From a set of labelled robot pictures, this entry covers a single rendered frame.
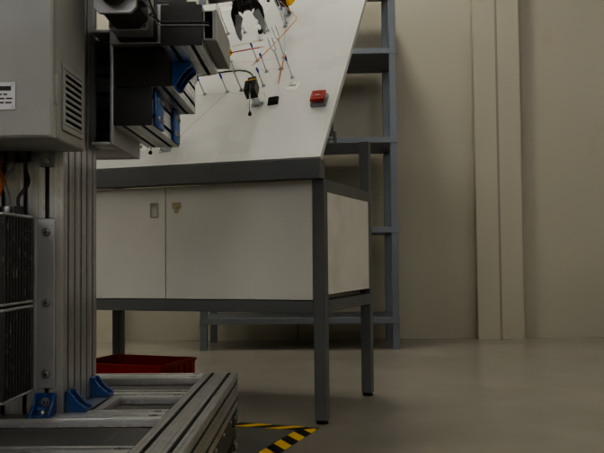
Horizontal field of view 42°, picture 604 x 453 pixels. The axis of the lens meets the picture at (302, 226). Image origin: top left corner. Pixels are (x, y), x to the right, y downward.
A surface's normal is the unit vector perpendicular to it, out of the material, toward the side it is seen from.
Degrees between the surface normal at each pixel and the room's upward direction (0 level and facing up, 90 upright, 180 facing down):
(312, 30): 50
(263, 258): 90
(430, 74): 90
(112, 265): 90
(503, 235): 90
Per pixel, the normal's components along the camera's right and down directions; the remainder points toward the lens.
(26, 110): -0.02, -0.04
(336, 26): -0.27, -0.66
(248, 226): -0.34, -0.04
